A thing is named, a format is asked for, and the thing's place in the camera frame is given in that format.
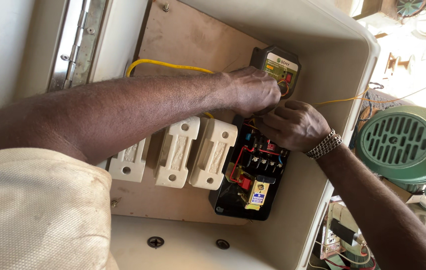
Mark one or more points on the green electric motor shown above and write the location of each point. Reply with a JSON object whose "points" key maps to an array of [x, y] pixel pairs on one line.
{"points": [[404, 144]]}

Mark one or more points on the cream shirt sleeve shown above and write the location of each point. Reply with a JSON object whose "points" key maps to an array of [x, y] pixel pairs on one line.
{"points": [[36, 210]]}

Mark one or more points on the wooden mounting board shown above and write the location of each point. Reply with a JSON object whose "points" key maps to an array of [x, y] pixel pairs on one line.
{"points": [[186, 37]]}

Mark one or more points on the steel piano hinge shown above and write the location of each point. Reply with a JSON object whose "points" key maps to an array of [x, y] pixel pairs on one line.
{"points": [[80, 41]]}

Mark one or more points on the white porcelain fuse holder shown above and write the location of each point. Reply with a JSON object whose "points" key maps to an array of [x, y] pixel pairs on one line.
{"points": [[177, 152], [130, 165], [213, 153]]}

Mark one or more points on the black relay with green label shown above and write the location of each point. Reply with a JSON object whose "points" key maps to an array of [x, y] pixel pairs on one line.
{"points": [[276, 60]]}

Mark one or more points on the person's left hand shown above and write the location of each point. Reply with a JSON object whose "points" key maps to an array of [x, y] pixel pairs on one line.
{"points": [[252, 88]]}

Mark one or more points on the person's right fingers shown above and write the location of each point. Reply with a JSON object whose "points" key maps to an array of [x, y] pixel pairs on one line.
{"points": [[273, 119]]}

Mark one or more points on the person's right hand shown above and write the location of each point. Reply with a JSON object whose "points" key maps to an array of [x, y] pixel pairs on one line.
{"points": [[297, 127]]}

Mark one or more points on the steel mounting bolt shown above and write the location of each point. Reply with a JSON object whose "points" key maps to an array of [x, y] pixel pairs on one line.
{"points": [[165, 6], [114, 203]]}

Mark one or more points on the workshop clutter heap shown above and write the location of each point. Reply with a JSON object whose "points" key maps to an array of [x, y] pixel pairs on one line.
{"points": [[415, 15]]}

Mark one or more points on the cream electrical enclosure box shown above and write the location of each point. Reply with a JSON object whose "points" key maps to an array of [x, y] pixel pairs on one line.
{"points": [[333, 60]]}

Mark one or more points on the black motor starter contactor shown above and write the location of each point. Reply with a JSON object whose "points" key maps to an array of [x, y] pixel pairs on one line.
{"points": [[250, 180]]}

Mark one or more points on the person's left fingers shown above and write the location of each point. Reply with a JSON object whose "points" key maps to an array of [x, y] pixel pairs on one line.
{"points": [[263, 109]]}

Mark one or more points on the black round plug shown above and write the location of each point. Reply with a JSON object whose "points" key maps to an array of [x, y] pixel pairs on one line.
{"points": [[155, 242], [222, 244]]}

